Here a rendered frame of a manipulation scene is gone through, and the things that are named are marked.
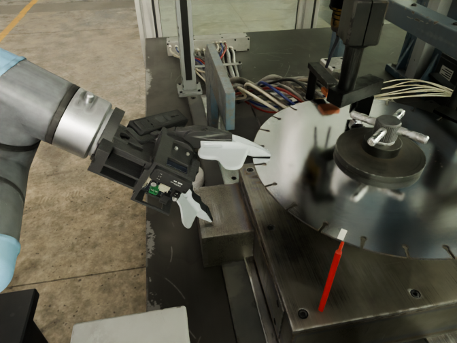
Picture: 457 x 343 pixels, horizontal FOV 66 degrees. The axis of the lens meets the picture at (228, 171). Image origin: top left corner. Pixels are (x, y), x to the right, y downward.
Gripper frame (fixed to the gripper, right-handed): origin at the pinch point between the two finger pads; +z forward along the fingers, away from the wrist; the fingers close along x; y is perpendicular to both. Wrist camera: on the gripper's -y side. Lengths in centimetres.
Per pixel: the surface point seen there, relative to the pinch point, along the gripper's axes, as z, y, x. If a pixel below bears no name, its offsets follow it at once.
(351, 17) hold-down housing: -1.6, -4.4, 25.3
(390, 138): 10.0, 1.8, 18.1
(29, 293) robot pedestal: -19.3, 9.0, -28.6
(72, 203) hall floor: -20, -86, -119
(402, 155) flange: 13.1, 1.9, 17.1
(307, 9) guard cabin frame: 30, -121, 8
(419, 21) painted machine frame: 19.8, -29.3, 29.5
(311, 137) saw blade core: 5.0, -3.7, 10.5
